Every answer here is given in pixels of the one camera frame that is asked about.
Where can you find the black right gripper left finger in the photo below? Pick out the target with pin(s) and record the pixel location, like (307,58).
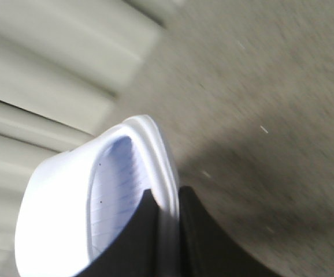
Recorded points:
(138,249)

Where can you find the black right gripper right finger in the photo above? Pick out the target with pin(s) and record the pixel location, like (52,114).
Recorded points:
(206,249)

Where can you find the light blue slipper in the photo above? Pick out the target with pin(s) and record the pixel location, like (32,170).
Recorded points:
(77,202)

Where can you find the pale green curtain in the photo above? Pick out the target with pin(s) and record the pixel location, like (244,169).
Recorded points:
(63,66)

